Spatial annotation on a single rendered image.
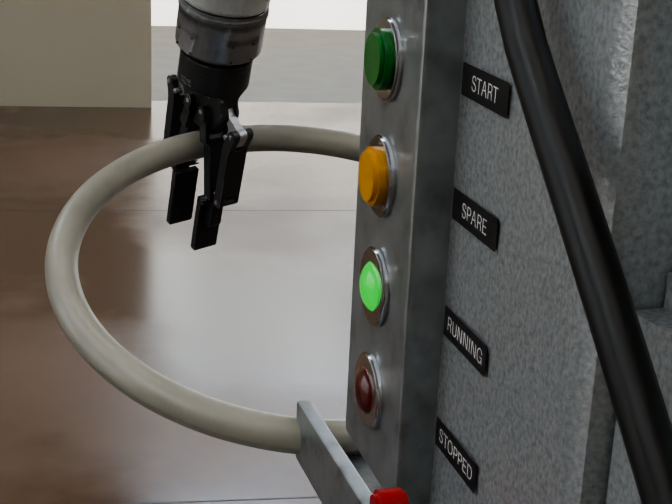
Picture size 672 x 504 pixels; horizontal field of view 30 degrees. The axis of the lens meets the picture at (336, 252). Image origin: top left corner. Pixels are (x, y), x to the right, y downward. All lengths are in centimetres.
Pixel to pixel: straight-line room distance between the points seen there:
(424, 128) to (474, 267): 6
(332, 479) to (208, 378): 279
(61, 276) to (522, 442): 73
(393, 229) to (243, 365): 327
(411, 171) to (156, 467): 273
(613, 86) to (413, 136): 13
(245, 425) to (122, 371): 12
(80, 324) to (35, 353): 282
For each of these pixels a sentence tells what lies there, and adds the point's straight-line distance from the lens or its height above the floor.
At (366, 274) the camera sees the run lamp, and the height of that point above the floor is 133.
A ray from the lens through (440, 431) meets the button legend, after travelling 54.
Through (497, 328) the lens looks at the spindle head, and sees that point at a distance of 48.
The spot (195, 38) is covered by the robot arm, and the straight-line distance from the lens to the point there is 126.
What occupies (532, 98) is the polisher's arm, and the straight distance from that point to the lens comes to 40.
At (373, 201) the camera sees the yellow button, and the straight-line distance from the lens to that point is 54.
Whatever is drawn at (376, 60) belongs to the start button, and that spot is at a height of 142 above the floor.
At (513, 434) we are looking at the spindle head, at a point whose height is 130.
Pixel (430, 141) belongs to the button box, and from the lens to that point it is 51.
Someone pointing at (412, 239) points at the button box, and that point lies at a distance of 52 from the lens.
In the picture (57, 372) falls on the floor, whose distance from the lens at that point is 377.
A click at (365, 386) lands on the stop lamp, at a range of 57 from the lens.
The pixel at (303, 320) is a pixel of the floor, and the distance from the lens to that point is 415.
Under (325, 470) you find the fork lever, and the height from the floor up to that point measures 107.
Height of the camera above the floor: 151
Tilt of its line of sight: 18 degrees down
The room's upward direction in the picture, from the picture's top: 3 degrees clockwise
